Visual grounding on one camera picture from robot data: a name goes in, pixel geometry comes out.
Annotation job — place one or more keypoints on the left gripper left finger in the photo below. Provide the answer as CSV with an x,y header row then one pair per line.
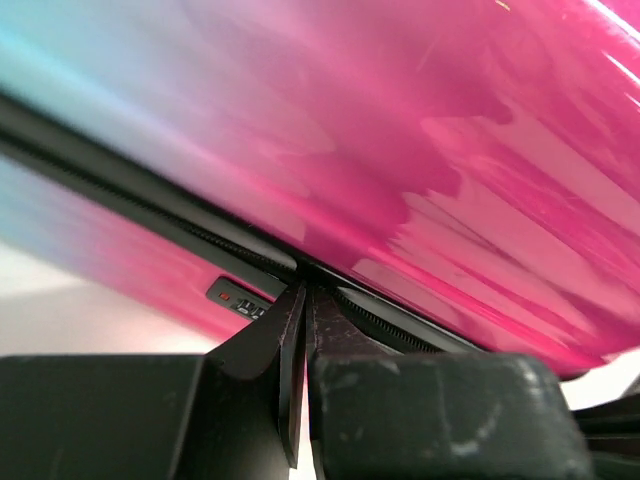
x,y
232,413

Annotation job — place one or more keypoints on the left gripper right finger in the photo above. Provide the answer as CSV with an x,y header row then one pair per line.
x,y
378,415

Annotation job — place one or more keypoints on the pink and teal kids suitcase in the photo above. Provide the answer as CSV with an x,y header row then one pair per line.
x,y
477,160

